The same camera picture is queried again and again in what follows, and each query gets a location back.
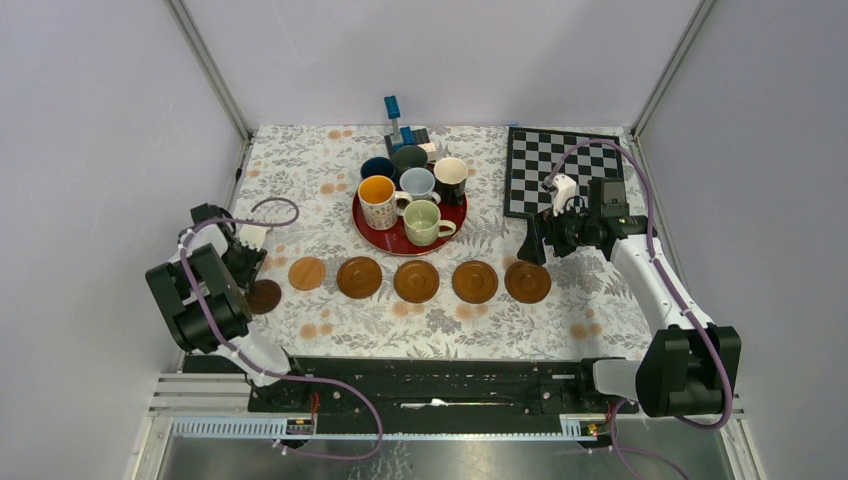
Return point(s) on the light green mug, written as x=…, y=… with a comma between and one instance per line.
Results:
x=424, y=225

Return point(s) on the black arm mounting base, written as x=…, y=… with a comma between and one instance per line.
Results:
x=420, y=398

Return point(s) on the floral tablecloth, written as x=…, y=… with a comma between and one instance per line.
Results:
x=303, y=180

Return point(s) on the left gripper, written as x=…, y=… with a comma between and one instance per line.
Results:
x=245, y=276

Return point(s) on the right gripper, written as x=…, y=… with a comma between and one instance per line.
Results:
x=533, y=250

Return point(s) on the black mug cream inside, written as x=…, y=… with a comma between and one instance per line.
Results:
x=450, y=175

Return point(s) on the patterned mug orange inside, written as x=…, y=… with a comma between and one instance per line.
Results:
x=379, y=199

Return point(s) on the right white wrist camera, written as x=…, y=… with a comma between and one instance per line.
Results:
x=562, y=188

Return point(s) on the aluminium rail frame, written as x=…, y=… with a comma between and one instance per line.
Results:
x=229, y=395

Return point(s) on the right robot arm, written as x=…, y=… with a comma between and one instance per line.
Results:
x=690, y=366

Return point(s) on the dark brown wooden coaster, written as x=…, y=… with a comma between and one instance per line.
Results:
x=263, y=296

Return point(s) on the black and white chessboard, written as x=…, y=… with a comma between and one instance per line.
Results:
x=532, y=154

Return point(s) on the dark green mug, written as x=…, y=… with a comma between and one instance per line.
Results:
x=408, y=157

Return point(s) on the blue and black block toy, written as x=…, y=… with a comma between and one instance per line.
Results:
x=401, y=136

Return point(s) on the red round tray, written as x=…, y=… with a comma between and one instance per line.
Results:
x=394, y=241

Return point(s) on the dark blue mug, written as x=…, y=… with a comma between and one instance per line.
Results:
x=378, y=166

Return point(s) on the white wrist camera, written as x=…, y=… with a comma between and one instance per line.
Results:
x=252, y=236
x=562, y=188

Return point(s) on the light blue mug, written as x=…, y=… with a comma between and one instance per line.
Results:
x=420, y=184

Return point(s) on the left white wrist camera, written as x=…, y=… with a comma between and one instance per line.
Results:
x=252, y=236

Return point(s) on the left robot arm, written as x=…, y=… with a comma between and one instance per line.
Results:
x=202, y=293

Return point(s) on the light wooden coaster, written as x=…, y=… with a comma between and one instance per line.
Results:
x=307, y=273

